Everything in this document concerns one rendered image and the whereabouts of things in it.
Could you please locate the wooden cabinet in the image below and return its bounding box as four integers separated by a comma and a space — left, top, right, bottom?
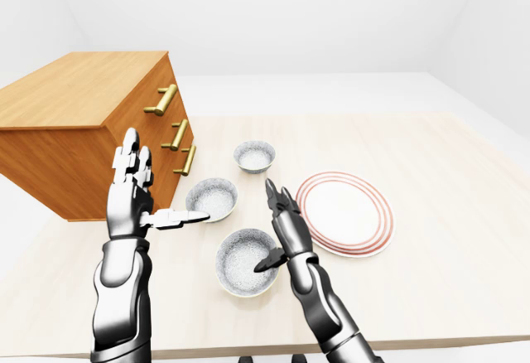
0, 51, 198, 223

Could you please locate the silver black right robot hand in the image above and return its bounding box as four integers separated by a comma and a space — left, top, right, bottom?
253, 177, 320, 273

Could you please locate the brass drawer handle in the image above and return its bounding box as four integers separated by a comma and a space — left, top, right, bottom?
172, 143, 197, 177
161, 119, 190, 152
142, 84, 179, 116

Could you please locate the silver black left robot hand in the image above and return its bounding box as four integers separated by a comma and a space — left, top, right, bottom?
106, 127, 211, 240

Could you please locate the wooden cabinet drawer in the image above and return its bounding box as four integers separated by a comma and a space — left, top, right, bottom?
140, 99, 195, 182
151, 133, 198, 217
105, 55, 186, 143

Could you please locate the white plate with red rings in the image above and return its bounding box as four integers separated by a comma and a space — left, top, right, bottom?
295, 171, 396, 259

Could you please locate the patterned black and white bowl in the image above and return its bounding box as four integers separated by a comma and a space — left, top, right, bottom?
185, 177, 239, 224
214, 228, 283, 299
233, 139, 277, 175

